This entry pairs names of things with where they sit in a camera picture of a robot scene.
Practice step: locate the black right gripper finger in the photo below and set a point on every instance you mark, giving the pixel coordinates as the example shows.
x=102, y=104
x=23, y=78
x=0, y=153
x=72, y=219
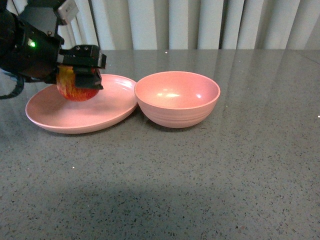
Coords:
x=88, y=78

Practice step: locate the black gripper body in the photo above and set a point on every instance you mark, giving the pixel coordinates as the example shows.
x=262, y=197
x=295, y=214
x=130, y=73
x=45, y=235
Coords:
x=29, y=42

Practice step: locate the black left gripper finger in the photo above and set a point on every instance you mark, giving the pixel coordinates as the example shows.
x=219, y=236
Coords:
x=83, y=55

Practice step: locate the red yellow apple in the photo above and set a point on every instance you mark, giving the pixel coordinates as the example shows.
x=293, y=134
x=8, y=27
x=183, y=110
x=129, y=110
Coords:
x=66, y=85

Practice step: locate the pink plate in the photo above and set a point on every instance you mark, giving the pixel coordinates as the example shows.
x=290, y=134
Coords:
x=51, y=111

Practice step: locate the pink bowl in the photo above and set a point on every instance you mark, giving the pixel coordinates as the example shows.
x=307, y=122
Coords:
x=176, y=99

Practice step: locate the white pleated curtain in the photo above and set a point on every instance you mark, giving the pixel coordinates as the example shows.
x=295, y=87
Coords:
x=195, y=24

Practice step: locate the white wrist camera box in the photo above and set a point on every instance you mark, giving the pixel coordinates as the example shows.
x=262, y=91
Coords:
x=67, y=11

